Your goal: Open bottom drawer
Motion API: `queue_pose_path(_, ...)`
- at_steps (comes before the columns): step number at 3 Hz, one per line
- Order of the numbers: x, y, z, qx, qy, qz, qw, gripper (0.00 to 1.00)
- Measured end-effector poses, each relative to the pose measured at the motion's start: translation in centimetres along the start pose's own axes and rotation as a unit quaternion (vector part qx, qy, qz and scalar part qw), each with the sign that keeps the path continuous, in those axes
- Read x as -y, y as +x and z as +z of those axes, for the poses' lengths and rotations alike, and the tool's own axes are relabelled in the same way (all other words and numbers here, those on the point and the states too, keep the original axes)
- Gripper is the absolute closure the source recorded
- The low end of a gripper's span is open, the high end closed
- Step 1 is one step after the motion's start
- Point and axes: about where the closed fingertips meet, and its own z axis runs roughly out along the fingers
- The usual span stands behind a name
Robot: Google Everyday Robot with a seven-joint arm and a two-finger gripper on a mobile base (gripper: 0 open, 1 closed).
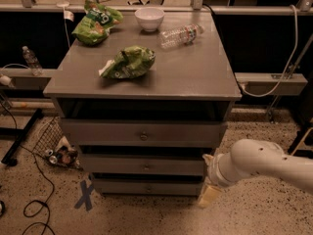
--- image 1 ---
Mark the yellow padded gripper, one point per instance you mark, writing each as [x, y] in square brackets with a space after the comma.
[215, 171]

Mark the grey bottom drawer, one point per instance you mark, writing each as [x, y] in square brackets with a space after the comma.
[146, 188]

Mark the grey drawer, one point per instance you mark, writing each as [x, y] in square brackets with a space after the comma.
[146, 188]
[157, 165]
[206, 134]

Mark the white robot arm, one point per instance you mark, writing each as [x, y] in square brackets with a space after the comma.
[248, 158]

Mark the grey middle drawer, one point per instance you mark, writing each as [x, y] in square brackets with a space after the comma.
[157, 165]

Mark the grey drawer cabinet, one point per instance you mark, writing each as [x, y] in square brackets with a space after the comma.
[193, 83]

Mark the grey top drawer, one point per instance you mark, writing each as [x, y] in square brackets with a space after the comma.
[206, 134]

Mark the black wheeled cart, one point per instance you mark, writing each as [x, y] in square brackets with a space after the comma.
[302, 144]

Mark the blue tape cross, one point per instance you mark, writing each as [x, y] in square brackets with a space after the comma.
[85, 197]

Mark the green chip bag front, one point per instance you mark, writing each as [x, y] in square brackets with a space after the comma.
[130, 62]

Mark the green chip bag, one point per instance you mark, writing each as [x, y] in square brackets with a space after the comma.
[97, 23]
[130, 62]

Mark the clear plastic bottle lying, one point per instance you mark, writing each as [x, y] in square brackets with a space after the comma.
[175, 37]

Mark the white bowl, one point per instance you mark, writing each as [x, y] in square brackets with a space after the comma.
[149, 18]

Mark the green chip bag rear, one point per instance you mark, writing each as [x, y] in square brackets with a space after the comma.
[97, 23]

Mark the black table leg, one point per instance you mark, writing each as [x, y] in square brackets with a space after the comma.
[18, 135]

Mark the standing water bottle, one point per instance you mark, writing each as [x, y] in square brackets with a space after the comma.
[32, 61]

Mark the wire mesh trash basket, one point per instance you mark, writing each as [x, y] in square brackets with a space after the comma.
[54, 148]

